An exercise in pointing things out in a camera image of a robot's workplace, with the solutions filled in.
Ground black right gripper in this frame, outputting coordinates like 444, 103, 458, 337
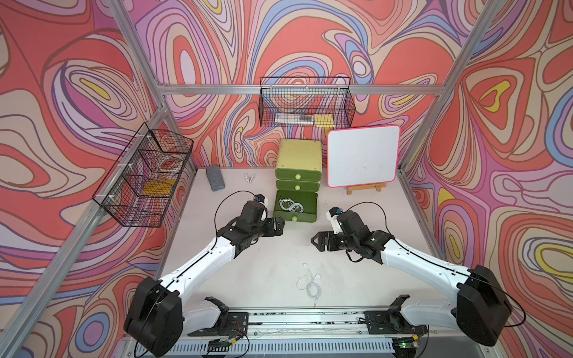
311, 230, 358, 252

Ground white earphones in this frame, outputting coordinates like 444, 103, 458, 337
295, 263, 322, 308
279, 198, 295, 211
289, 202, 304, 213

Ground green top drawer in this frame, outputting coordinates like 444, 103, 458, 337
275, 168, 322, 182

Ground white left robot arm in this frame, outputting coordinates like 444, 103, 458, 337
124, 199, 285, 357

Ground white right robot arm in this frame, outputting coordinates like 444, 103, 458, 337
310, 207, 513, 347

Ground yellow pink drawer cabinet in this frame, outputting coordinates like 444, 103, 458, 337
275, 139, 322, 172

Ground wooden whiteboard easel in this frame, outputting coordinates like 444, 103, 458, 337
346, 183, 386, 195

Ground grey felt eraser block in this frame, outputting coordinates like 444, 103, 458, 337
206, 166, 225, 192

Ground pink framed whiteboard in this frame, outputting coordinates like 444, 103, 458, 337
327, 125, 400, 188

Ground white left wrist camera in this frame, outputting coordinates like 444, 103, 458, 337
254, 194, 268, 208

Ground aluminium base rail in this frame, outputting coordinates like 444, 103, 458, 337
167, 307, 501, 357

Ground black wire basket back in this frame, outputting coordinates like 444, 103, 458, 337
258, 75, 356, 129

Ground black wire basket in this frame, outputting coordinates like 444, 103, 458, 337
92, 124, 194, 228
258, 75, 356, 129

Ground black wire basket left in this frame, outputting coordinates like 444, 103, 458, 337
92, 124, 194, 228

